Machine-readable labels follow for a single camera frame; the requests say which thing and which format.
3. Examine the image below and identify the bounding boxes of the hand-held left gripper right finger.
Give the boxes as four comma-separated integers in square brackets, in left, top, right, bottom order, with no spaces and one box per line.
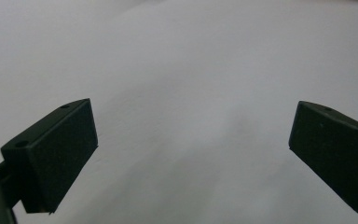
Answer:
[288,100,358,216]

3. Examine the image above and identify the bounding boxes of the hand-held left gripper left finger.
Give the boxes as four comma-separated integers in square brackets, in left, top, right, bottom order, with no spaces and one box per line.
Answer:
[0,98,99,215]

